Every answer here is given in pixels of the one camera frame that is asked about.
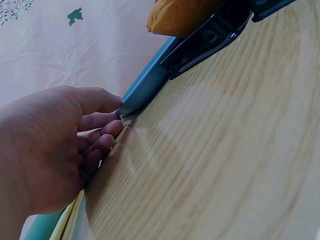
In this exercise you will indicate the person's left hand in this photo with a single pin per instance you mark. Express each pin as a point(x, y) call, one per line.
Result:
point(40, 150)

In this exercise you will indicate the black spring clamp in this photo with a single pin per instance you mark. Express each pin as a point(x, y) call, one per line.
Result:
point(200, 47)

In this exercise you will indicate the orange cloth bundle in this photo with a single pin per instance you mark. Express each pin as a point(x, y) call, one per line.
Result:
point(180, 17)

